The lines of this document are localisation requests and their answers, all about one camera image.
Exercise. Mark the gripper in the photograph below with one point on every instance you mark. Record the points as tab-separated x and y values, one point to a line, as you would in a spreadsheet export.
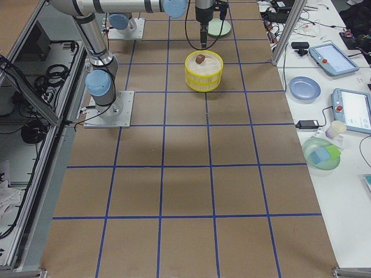
202	15

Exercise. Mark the brown steamed bun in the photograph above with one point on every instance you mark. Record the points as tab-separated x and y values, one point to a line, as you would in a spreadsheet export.
200	58

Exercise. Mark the yellow bamboo steamer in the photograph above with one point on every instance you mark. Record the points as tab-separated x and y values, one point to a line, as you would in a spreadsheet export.
210	69
202	86

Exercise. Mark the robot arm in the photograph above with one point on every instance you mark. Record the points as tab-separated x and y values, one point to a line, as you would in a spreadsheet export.
100	81
83	14

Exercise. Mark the light green plate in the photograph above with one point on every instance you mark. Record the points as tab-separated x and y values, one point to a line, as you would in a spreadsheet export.
218	27

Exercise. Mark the black webcam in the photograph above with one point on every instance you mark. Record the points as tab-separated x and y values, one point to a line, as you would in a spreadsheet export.
301	48

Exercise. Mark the blue plate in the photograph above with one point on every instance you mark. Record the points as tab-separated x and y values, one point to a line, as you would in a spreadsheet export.
304	88

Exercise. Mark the far teach pendant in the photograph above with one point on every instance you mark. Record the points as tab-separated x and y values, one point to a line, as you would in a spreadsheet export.
330	58

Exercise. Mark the teach pendant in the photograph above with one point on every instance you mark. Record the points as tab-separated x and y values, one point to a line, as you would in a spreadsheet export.
330	58
352	108

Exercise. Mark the black power adapter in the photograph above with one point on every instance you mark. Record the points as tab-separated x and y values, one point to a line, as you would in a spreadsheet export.
307	124

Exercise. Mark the clear green bowl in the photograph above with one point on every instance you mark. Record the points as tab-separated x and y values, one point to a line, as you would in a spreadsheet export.
315	143

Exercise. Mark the paper cup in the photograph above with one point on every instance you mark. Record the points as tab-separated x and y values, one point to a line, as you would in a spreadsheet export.
336	128

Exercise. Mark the near teach pendant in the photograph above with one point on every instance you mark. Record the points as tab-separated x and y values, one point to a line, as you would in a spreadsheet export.
352	108

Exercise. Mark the blue sponge block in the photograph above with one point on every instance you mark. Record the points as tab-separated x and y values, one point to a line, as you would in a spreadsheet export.
319	155

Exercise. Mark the green sponge block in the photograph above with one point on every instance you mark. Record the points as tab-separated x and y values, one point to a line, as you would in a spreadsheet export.
333	151

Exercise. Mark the white crumpled cloth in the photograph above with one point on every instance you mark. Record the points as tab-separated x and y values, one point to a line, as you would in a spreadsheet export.
10	197

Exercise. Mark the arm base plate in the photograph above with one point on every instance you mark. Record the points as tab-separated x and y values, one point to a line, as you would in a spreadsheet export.
126	30
118	115

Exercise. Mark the aluminium frame post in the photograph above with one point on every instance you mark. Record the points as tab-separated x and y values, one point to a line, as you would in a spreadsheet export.
291	22

